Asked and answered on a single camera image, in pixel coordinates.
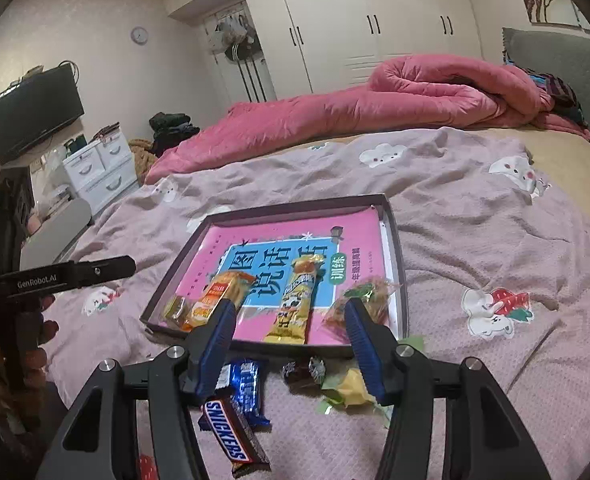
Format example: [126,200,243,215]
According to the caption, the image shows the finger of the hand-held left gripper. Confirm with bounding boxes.
[70,255,137,287]

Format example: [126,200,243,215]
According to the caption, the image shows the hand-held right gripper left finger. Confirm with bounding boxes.
[35,300,239,480]

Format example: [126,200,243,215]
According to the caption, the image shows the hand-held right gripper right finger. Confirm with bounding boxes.
[344,297,553,480]

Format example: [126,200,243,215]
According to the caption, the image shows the yellow pastry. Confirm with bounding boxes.
[332,367,376,407]

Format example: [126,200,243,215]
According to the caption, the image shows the blue chocolate bar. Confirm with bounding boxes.
[215,358,272,431]

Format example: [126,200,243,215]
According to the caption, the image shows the pale green snack packet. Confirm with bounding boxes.
[317,335,426,428]

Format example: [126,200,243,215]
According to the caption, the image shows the orange biscuit packet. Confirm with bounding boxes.
[182,270,258,334]

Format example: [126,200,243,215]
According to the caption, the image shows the clear green-label cake packet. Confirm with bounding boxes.
[322,280,404,337]

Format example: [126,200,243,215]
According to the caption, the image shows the dark foil candy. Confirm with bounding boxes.
[281,356,329,387]

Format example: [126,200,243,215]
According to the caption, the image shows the brown chocolate bar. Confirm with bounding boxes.
[198,397,272,479]

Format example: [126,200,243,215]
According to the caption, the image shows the long yellow wafer packet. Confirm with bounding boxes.
[264,254,326,345]

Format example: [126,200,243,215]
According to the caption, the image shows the dark grey shallow tray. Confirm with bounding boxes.
[140,193,410,359]

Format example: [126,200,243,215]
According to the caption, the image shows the person's left forearm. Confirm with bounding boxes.
[0,385,70,480]

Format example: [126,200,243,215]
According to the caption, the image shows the person's left hand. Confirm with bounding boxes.
[25,294,60,380]

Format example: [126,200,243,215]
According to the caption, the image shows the grey padded chair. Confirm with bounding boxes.
[20,197,94,272]

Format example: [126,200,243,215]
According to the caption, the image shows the white drawer unit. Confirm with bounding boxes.
[62,132,139,214]

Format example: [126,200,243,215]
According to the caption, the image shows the brown fuzzy blanket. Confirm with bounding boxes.
[127,138,160,187]

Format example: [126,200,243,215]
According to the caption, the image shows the black television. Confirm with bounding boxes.
[0,66,86,166]

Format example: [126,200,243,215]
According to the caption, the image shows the pink and blue book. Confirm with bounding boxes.
[175,208,396,347]

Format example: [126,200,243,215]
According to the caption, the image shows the pile of dark clothes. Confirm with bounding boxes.
[149,111,202,157]

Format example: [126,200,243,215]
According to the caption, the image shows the lilac printed blanket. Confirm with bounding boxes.
[40,127,590,480]

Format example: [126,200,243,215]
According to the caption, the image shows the pink quilt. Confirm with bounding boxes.
[145,54,590,187]

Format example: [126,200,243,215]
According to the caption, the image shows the hanging bags on door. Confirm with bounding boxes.
[209,7,262,64]

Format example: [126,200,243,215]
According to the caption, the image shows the colourful striped clothes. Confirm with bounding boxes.
[524,66,589,129]

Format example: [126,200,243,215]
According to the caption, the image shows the white wardrobe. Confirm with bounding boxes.
[240,0,483,102]

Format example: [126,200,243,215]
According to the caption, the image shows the grey padded headboard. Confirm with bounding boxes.
[502,27,590,162]

